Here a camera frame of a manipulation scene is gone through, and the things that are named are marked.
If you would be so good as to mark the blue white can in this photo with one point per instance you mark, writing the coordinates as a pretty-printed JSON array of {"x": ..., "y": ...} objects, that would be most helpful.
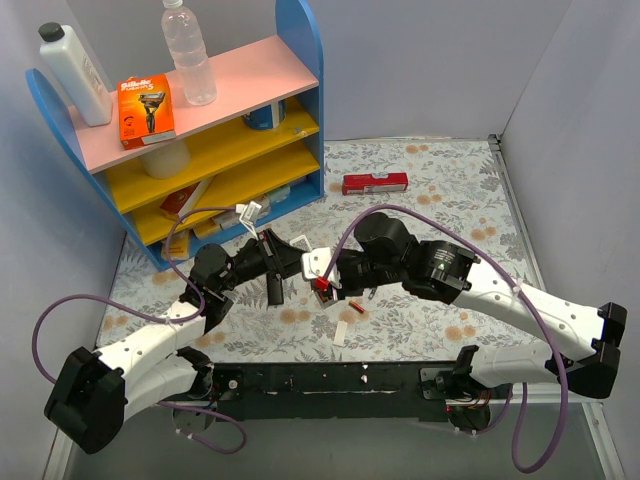
[{"x": 265, "y": 118}]

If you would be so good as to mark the clear plastic water bottle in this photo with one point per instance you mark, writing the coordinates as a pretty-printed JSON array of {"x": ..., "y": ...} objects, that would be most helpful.
[{"x": 187, "y": 48}]

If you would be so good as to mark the white cylindrical container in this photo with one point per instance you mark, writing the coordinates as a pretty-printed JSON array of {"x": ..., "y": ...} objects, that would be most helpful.
[{"x": 167, "y": 161}]

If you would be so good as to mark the blue pink yellow shelf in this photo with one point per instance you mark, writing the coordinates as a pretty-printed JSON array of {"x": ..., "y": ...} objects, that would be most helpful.
[{"x": 244, "y": 163}]

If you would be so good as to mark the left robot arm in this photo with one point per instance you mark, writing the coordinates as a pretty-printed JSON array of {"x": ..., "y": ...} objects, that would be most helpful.
[{"x": 97, "y": 392}]

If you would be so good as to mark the white bottle black cap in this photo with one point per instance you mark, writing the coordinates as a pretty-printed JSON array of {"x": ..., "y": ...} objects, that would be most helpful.
[{"x": 66, "y": 57}]

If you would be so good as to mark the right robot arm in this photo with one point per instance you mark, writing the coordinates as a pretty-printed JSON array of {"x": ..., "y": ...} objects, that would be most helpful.
[{"x": 576, "y": 346}]

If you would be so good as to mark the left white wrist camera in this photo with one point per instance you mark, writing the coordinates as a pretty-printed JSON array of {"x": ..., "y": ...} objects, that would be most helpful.
[{"x": 247, "y": 216}]

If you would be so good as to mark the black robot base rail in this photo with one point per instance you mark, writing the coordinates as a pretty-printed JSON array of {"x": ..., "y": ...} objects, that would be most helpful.
[{"x": 345, "y": 390}]

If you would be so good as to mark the green sponge pack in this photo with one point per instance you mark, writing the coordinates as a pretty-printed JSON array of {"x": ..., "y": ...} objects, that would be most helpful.
[{"x": 279, "y": 194}]

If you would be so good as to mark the yellow snack packet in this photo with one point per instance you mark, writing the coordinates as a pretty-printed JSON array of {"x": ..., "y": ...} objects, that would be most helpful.
[{"x": 178, "y": 248}]

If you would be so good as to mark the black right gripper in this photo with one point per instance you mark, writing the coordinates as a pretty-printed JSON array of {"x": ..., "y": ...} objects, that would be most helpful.
[{"x": 345, "y": 273}]

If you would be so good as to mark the floral table mat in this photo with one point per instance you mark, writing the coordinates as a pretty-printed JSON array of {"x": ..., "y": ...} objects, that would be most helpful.
[{"x": 454, "y": 188}]

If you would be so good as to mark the white snack packet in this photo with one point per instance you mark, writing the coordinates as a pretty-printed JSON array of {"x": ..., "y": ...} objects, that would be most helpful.
[
  {"x": 227, "y": 220},
  {"x": 264, "y": 207}
]

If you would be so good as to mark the white air conditioner remote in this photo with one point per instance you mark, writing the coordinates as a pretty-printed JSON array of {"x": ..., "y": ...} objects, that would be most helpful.
[{"x": 326, "y": 296}]

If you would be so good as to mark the red white book box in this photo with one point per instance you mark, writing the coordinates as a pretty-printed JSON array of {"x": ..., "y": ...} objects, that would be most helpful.
[{"x": 184, "y": 200}]

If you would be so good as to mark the orange razor box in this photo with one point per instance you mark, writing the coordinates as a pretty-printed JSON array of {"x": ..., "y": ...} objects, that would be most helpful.
[{"x": 145, "y": 111}]

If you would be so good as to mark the red toothpaste box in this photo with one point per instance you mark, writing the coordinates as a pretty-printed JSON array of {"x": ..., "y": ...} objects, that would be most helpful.
[{"x": 355, "y": 184}]

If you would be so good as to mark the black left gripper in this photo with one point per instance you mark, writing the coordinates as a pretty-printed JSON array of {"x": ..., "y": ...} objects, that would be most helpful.
[{"x": 271, "y": 261}]

